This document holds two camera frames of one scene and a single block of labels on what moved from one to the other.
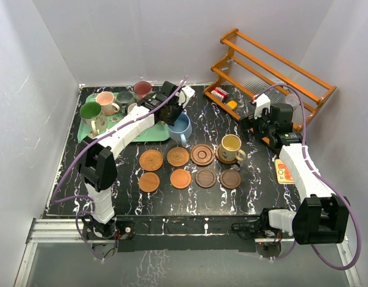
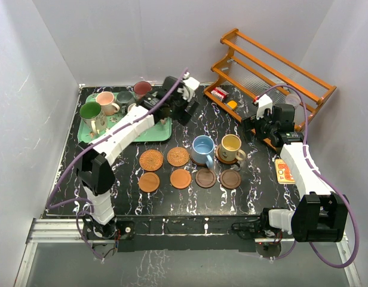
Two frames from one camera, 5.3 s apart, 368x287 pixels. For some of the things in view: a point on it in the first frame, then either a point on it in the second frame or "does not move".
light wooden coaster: [149, 182] does not move
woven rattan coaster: [177, 156] does not move
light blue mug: [182, 128] → [202, 146]
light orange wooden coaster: [180, 179] does not move
